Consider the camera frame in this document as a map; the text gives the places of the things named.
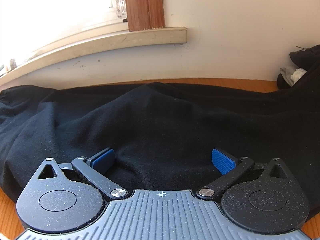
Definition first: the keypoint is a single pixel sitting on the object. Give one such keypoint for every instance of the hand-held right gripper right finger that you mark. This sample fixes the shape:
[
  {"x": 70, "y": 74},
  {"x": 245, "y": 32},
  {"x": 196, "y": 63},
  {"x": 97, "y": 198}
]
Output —
[{"x": 223, "y": 161}]

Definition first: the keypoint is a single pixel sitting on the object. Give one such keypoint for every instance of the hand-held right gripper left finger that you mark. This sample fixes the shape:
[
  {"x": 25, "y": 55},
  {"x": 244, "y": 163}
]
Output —
[{"x": 103, "y": 158}]

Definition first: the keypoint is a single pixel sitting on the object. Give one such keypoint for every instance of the black fleece pants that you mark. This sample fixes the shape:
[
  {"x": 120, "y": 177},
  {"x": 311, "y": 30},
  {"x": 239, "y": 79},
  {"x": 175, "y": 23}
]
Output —
[{"x": 162, "y": 120}]

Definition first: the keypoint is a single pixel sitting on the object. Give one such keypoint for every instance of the black folded garment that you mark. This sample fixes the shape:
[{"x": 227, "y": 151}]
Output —
[{"x": 281, "y": 83}]

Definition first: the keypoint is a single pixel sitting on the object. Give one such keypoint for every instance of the beige windowsill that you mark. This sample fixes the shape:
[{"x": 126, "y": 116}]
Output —
[{"x": 100, "y": 45}]

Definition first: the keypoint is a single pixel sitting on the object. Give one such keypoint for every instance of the white patterned folded garment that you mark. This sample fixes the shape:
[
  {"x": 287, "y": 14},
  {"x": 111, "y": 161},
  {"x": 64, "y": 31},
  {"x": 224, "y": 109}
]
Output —
[{"x": 298, "y": 73}]

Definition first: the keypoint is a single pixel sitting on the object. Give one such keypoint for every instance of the black folded sweater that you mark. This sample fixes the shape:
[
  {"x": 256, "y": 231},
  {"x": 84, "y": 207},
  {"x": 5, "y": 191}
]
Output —
[{"x": 306, "y": 56}]

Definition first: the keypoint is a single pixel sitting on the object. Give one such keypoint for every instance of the wooden window frame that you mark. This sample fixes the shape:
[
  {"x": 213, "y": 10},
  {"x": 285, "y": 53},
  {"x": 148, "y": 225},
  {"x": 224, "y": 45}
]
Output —
[{"x": 145, "y": 5}]

